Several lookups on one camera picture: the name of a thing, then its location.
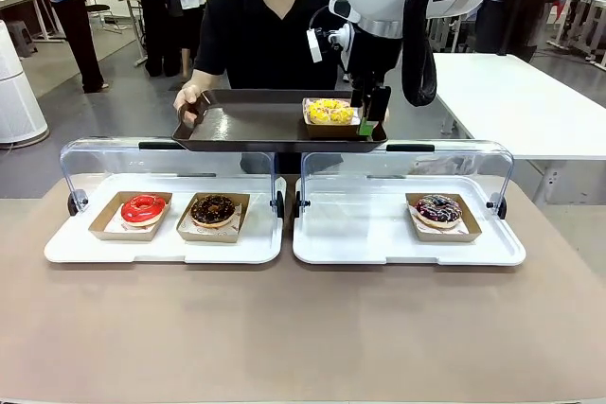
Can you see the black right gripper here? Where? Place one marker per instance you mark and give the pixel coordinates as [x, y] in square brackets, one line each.
[374, 58]

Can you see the yellow sprinkled donut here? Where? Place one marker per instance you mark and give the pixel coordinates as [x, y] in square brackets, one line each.
[329, 110]

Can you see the yellow frosted donut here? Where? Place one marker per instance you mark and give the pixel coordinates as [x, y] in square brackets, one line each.
[331, 131]

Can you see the dark brown serving tray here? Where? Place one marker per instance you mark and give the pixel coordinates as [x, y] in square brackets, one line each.
[255, 120]

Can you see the chocolate rainbow-sprinkled donut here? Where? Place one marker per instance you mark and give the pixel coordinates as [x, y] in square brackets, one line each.
[438, 210]

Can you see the person's right forearm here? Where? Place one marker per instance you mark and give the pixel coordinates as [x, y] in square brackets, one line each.
[206, 78]

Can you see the person's torso in black shirt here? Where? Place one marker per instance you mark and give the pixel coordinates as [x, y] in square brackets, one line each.
[255, 35]

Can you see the chocolate donut with brown crumbs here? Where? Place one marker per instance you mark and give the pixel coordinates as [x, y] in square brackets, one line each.
[212, 210]

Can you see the chocolate donut in box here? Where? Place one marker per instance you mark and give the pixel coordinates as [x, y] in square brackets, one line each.
[208, 236]

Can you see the red glazed donut in box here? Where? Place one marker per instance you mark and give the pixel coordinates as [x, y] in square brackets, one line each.
[101, 229]

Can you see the person's right hand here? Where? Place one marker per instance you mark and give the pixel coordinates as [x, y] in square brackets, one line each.
[189, 96]

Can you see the clear plastic display lid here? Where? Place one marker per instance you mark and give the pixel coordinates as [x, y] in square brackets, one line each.
[379, 163]
[118, 158]

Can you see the black lid hinge knob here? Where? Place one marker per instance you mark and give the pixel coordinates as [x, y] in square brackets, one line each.
[502, 209]
[297, 205]
[73, 204]

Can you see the white plastic display tray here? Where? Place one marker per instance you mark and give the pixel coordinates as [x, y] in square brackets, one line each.
[360, 243]
[76, 243]

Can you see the white office table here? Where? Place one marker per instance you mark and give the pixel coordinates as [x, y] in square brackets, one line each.
[521, 101]

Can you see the bystander in blue shirt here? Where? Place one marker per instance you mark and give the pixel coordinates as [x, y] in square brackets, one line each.
[151, 21]

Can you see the small white side table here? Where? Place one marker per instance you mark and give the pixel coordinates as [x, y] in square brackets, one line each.
[135, 25]

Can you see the black folding chair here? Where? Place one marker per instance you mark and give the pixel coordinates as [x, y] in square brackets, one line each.
[101, 11]

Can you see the bystander in red blue jacket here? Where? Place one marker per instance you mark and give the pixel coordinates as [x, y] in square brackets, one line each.
[80, 30]

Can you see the white cylindrical air purifier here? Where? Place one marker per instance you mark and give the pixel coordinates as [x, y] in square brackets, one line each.
[19, 101]

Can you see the grey plastic stool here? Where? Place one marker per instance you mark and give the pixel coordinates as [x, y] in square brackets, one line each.
[21, 35]

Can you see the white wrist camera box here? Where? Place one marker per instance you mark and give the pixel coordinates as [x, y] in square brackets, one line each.
[314, 47]

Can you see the white desk frame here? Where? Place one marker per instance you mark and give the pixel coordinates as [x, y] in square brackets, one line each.
[577, 40]

